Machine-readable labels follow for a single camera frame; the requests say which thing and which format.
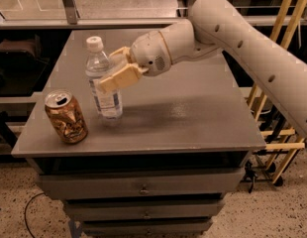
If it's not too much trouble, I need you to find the black floor cable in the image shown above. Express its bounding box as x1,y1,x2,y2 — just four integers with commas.
23,191,47,238

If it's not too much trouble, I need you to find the top grey drawer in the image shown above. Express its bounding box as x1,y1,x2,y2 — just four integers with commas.
37,168,245,199

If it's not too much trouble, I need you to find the clear plastic water bottle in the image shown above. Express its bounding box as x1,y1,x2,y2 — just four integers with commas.
85,36,123,121

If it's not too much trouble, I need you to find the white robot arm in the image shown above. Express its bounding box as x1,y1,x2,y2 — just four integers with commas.
96,0,307,143

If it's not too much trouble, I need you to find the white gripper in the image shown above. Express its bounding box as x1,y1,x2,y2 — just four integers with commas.
95,31,172,93

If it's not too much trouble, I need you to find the bottom grey drawer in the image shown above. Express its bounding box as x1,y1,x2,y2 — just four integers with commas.
82,219,212,237

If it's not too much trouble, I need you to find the yellow wooden rack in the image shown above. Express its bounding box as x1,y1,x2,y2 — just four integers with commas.
261,0,307,186

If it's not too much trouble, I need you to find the metal window frame rail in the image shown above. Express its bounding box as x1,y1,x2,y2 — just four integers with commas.
0,0,307,30

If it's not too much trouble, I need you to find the middle grey drawer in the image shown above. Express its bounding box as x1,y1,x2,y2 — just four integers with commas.
65,199,224,221

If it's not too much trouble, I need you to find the grey drawer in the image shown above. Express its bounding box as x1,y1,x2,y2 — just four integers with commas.
37,168,245,199
82,219,212,237
65,199,224,221

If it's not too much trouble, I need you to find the grey drawer cabinet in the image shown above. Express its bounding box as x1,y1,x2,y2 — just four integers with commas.
13,31,264,226

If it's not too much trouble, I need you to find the orange soda can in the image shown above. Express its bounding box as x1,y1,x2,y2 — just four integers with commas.
45,89,88,144

